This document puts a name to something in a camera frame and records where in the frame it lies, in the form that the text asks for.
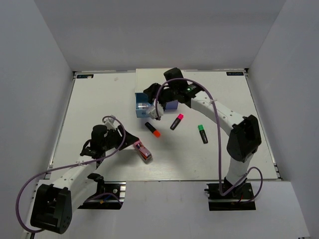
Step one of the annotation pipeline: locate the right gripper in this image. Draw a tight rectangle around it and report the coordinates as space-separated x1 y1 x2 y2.
143 83 178 111

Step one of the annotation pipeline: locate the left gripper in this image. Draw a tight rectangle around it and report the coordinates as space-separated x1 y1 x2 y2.
102 125 140 151

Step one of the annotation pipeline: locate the white drawer organizer box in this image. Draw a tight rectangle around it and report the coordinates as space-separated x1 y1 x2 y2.
135 68 170 93

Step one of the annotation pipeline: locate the small blue drawer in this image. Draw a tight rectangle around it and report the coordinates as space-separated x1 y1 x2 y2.
135 93 151 118

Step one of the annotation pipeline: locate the pink cap clip tube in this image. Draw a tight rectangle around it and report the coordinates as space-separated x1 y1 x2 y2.
133 140 153 163

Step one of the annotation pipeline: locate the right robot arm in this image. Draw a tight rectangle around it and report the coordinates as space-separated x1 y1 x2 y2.
143 68 262 199

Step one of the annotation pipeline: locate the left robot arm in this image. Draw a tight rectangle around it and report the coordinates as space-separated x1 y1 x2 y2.
30 124 139 234

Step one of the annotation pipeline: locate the wide blue drawer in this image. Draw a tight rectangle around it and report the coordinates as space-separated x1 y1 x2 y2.
165 101 178 110

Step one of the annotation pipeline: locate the orange cap highlighter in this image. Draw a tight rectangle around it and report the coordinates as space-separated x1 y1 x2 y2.
145 122 161 137

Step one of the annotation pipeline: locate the pink cap highlighter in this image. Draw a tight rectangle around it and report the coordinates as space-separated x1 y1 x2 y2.
170 114 184 130

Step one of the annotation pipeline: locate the green cap highlighter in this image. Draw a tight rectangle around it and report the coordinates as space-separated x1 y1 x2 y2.
197 124 208 144

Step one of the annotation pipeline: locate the left corner label sticker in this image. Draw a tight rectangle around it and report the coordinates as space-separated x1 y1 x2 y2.
76 74 94 79

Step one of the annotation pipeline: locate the corner label sticker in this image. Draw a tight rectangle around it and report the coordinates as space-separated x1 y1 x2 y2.
76 74 94 79
226 72 244 76

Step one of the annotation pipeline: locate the right corner label sticker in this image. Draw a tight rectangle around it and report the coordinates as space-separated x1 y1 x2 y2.
226 72 244 76

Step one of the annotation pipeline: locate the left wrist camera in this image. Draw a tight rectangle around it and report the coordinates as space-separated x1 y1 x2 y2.
102 116 116 130

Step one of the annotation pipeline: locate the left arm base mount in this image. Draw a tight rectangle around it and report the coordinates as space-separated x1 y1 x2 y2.
78 181 126 210

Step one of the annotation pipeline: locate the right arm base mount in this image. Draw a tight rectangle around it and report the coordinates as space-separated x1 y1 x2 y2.
204 183 256 211

